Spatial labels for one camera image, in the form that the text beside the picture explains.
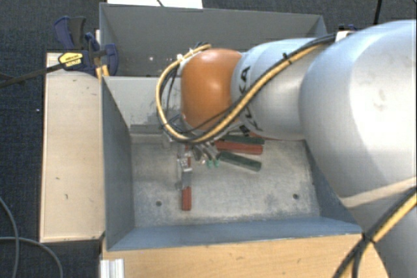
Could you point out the red-brown block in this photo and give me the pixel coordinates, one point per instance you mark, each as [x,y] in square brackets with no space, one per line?
[241,148]
[187,200]

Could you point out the black cylinder on white bracket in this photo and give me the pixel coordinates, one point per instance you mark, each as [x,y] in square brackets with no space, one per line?
[197,154]

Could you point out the dark green flat block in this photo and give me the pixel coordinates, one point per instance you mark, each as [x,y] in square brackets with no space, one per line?
[249,140]
[242,162]

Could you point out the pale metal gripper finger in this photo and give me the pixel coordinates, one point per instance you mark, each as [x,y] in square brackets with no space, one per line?
[179,172]
[187,178]

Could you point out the grey metal bin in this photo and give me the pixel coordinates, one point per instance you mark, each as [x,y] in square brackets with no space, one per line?
[228,202]

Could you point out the pale wood flat board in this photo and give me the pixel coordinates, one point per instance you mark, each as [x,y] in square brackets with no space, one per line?
[71,156]

